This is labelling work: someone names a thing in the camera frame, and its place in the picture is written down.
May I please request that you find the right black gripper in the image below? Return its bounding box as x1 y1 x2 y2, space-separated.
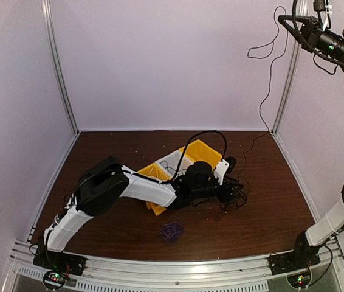
278 14 344 61

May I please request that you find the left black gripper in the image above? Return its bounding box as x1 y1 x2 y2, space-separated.
191 176 244 204

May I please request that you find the purple cable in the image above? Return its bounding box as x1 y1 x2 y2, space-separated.
158 216 185 246

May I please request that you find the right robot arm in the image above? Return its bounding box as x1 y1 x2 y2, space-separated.
279 44 344 269

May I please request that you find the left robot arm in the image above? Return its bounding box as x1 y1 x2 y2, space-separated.
36 156 246 270

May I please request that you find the right yellow plastic bin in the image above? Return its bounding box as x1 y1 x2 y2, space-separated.
185 139 222 169

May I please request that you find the yellow plastic bin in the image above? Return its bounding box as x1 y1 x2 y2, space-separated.
138 162 170 216
185 139 222 169

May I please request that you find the white plastic bin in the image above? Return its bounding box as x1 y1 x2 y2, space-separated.
156 150 193 178

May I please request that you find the left yellow plastic bin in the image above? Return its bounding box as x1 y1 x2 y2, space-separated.
138 162 170 216

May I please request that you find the right round controller board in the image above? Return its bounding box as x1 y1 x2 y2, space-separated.
287 273 312 289

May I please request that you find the round controller board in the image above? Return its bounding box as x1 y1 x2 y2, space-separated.
287 273 312 289
43 271 69 290

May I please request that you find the left round controller board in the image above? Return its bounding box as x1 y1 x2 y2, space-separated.
43 271 69 290

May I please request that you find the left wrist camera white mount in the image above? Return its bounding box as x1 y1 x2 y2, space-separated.
213 156 237 185

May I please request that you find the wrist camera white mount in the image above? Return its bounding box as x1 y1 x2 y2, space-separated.
213 156 237 185
313 0 332 30

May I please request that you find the right aluminium frame post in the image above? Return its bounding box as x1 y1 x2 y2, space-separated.
270 0 309 136

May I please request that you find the aluminium frame post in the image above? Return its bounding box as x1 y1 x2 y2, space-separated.
41 0 80 136
270 0 309 136

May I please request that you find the right arm black sleeved cable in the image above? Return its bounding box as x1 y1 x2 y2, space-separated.
290 0 344 77

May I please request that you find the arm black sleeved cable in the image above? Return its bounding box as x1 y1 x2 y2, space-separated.
290 0 344 77
159 130 229 186

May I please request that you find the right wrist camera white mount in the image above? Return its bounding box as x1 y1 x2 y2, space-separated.
313 0 332 30

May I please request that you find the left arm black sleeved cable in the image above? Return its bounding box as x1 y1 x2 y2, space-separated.
159 130 229 186

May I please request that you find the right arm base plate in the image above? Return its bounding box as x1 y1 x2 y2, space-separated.
267 251 321 275

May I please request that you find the front aluminium rail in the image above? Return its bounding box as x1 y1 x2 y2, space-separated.
0 240 344 291

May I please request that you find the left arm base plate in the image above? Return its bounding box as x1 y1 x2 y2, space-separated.
33 251 86 276

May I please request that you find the left aluminium frame post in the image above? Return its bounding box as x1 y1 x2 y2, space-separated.
41 0 80 136

